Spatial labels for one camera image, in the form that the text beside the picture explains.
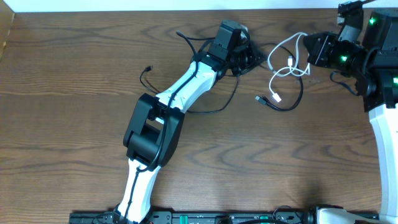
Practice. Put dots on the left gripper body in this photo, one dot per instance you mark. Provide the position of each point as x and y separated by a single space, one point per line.
252 57

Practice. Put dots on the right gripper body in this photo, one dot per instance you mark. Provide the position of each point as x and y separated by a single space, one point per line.
328 56

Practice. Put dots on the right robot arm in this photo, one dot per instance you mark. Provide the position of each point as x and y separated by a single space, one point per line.
368 54

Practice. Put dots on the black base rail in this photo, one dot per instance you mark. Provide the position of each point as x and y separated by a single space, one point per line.
165 217

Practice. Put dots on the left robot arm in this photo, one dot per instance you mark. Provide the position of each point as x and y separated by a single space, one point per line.
152 134

